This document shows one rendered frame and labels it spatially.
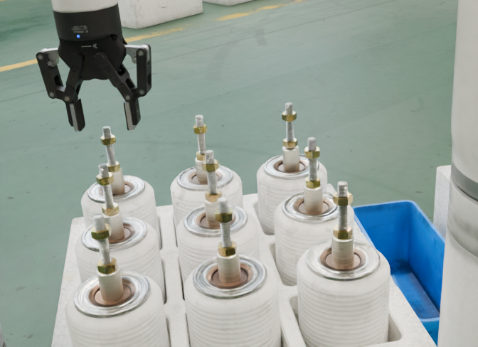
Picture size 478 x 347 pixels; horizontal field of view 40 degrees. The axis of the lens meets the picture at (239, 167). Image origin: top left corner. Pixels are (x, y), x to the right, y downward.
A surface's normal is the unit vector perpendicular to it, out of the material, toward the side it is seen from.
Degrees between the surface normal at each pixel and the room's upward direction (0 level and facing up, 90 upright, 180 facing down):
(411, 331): 0
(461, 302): 90
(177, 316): 0
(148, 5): 90
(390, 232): 88
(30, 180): 0
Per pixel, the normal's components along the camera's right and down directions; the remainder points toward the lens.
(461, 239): -0.94, 0.20
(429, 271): -0.99, 0.08
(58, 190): -0.07, -0.91
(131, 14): -0.71, 0.34
